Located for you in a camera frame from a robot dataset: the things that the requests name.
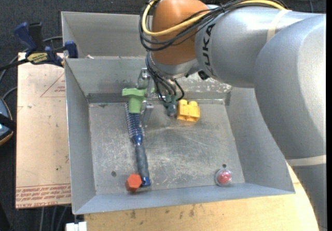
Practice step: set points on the green plastic T-shaped piece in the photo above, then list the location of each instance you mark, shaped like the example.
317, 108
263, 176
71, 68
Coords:
135, 101

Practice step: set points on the yellow toy building brick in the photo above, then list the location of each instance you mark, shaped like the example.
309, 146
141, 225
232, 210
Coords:
187, 111

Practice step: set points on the red hexagonal block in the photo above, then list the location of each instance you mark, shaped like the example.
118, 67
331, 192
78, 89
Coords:
133, 182

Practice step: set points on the black cylinder on white bracket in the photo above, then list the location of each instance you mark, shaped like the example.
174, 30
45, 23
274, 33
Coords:
202, 75

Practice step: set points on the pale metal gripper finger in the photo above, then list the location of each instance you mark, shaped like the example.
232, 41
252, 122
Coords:
146, 118

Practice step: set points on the brown cardboard board, red print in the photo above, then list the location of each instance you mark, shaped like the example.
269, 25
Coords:
41, 134

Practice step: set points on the grey metal bin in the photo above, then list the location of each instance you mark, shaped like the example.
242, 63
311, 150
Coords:
186, 152

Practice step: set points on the clear ball with red core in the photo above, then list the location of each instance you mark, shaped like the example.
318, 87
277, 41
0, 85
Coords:
223, 177

